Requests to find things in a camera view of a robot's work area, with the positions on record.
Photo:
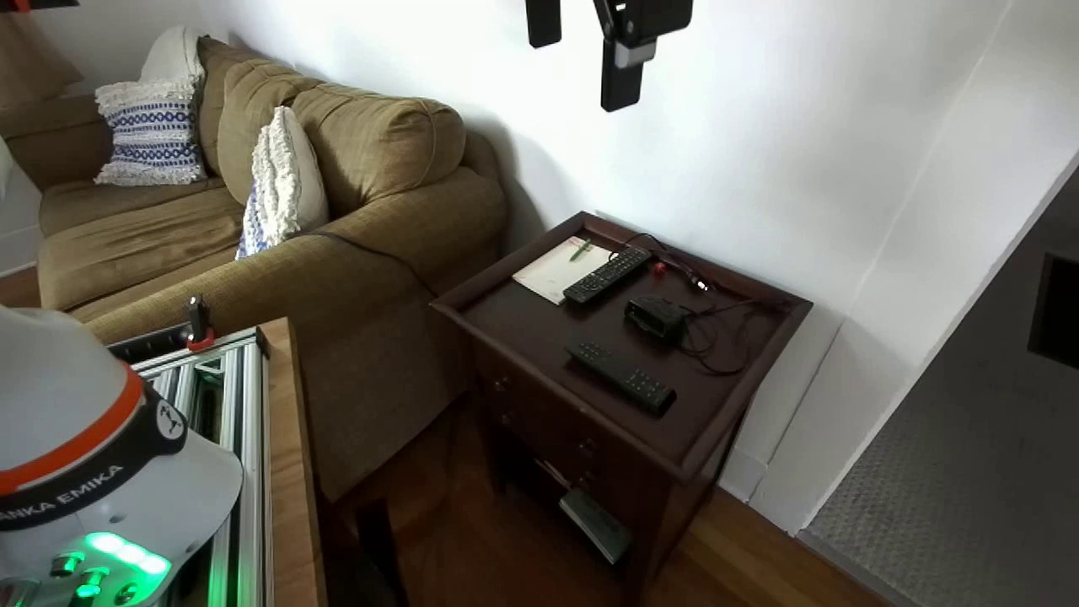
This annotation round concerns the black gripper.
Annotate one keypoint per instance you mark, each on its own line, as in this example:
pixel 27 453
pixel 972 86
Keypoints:
pixel 659 14

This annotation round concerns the dark wooden nightstand drawer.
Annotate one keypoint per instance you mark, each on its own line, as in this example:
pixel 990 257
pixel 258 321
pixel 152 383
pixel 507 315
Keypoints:
pixel 552 415

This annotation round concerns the white Franka Panda arm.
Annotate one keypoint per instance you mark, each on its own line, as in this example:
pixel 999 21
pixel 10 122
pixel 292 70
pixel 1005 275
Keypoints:
pixel 70 393

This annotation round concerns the green pen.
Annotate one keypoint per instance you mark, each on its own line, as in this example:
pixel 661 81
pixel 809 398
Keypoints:
pixel 582 252

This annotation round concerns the white paper notepad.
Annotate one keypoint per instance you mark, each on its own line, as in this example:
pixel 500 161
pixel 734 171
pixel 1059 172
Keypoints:
pixel 543 275

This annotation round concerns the small black box device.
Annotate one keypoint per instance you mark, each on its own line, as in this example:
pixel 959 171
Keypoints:
pixel 655 317

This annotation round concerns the olive brown fabric sofa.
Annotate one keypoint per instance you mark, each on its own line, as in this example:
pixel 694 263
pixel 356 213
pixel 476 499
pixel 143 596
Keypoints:
pixel 372 281

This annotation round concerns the white knit pillow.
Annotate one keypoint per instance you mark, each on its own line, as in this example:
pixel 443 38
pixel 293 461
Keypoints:
pixel 288 179

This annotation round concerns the dark wooden nightstand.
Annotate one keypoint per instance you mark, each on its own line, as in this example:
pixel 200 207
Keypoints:
pixel 685 423

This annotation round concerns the plain white cushion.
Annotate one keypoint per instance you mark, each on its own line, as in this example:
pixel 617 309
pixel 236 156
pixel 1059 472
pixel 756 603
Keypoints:
pixel 168 54

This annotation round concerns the blue striped white pillow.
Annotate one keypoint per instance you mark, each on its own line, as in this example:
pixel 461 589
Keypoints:
pixel 152 137

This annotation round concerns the red black clamp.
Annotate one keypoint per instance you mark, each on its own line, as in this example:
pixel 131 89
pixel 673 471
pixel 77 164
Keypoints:
pixel 198 324

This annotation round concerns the grey flat box device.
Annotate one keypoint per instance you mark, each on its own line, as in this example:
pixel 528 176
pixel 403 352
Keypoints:
pixel 594 528

